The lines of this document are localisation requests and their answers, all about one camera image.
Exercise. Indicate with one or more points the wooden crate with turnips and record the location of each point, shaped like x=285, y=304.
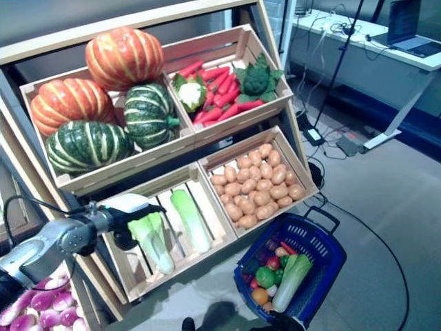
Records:
x=103, y=282

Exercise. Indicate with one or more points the red chili pepper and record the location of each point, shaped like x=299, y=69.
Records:
x=287, y=248

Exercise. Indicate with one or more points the wooden crate with carrots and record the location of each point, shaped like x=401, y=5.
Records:
x=241, y=120

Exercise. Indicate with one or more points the green broccoli with leaves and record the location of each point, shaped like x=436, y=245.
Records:
x=255, y=81

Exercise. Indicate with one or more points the white garlic bulb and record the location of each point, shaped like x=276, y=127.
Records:
x=272, y=290

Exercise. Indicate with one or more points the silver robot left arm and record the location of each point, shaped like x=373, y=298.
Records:
x=51, y=241

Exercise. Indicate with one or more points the red tomato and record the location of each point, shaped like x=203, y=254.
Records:
x=273, y=263

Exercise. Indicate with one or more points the grey laptop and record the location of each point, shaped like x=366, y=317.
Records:
x=410, y=41

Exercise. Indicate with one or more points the orange fruit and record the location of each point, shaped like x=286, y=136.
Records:
x=260, y=296

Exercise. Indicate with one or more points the red carrot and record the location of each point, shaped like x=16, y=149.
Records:
x=226, y=83
x=215, y=73
x=191, y=68
x=225, y=98
x=251, y=105
x=229, y=112
x=208, y=115

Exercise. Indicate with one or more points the brown potato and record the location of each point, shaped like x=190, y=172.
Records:
x=274, y=158
x=278, y=191
x=246, y=205
x=233, y=212
x=285, y=201
x=265, y=170
x=243, y=175
x=265, y=150
x=248, y=186
x=296, y=191
x=247, y=221
x=232, y=189
x=230, y=174
x=279, y=175
x=244, y=162
x=264, y=212
x=264, y=185
x=218, y=179
x=255, y=158
x=262, y=198

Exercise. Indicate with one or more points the green bell pepper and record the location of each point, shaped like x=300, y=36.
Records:
x=264, y=277

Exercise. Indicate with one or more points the grey power strip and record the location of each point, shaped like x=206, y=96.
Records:
x=349, y=145

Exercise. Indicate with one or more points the large orange striped pumpkin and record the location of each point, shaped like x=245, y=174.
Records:
x=124, y=57

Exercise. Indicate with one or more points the black power adapter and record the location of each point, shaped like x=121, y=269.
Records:
x=313, y=136

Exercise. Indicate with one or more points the black tripod pole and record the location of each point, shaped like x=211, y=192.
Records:
x=339, y=62

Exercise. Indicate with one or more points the green napa cabbage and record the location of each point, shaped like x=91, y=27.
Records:
x=291, y=282
x=151, y=238
x=191, y=220

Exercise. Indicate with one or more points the black robot foot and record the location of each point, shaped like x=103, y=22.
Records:
x=188, y=325

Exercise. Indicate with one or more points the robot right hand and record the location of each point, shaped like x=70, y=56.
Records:
x=284, y=324

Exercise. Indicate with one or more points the blue plastic shopping basket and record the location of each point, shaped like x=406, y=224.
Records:
x=330, y=262

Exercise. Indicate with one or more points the small green pepper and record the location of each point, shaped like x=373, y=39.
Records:
x=283, y=262

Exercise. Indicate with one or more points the pink white turnip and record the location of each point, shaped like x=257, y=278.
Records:
x=69, y=316
x=41, y=300
x=63, y=300
x=22, y=324
x=80, y=325
x=55, y=282
x=48, y=317

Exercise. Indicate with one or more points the wooden crate with cabbages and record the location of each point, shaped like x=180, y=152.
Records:
x=193, y=262

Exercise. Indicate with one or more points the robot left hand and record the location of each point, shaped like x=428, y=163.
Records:
x=127, y=205

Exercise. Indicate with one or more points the white cauliflower with leaves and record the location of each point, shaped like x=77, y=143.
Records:
x=189, y=93

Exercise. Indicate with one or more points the purple eggplant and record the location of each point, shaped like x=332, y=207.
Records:
x=263, y=256

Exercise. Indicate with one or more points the white desk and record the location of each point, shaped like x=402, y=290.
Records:
x=379, y=69

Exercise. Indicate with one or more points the wooden crate with pumpkins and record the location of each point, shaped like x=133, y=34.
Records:
x=120, y=169

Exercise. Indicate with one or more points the wooden crate with potatoes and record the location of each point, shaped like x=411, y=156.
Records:
x=237, y=146

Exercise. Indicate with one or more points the green striped pumpkin with stem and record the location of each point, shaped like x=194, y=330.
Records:
x=148, y=113

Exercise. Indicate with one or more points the wooden display shelf frame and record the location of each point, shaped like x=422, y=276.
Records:
x=138, y=20

